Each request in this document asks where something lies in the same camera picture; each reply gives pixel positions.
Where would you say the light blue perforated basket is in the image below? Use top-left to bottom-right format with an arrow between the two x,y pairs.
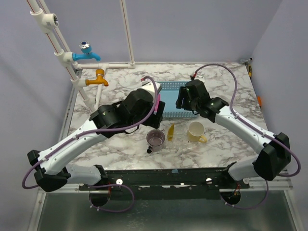
158,81 -> 197,119

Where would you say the purple mug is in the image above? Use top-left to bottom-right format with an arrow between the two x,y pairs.
146,129 -> 166,154

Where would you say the yellow mug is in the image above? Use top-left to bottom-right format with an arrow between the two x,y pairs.
187,121 -> 207,143

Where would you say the clear textured glass tray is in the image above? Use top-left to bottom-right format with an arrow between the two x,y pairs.
165,131 -> 193,153

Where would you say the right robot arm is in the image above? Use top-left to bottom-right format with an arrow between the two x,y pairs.
176,80 -> 291,189

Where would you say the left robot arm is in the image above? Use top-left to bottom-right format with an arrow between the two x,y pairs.
27,88 -> 165,192

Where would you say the orange tap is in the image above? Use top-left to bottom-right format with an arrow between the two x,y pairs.
85,69 -> 109,87

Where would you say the orange clip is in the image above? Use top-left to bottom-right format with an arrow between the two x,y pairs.
257,96 -> 262,107

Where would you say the yellow clamp tool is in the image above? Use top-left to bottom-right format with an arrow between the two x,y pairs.
240,57 -> 253,78

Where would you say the blue tap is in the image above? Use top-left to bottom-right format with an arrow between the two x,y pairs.
72,41 -> 101,61

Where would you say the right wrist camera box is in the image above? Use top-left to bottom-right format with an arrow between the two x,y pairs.
193,75 -> 205,82

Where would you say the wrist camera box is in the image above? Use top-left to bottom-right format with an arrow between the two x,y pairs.
193,75 -> 205,82
141,81 -> 162,97

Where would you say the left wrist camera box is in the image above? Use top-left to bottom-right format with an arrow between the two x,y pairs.
141,81 -> 162,97

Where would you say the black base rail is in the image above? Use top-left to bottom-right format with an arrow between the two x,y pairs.
79,167 -> 249,201

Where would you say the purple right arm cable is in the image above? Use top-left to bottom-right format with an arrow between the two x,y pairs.
191,64 -> 301,209

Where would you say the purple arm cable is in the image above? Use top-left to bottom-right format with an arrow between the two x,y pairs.
21,76 -> 159,213
191,64 -> 301,209

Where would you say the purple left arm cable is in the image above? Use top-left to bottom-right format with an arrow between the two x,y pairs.
21,76 -> 159,213

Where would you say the white pvc pipe frame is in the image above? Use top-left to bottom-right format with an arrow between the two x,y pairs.
27,0 -> 136,112

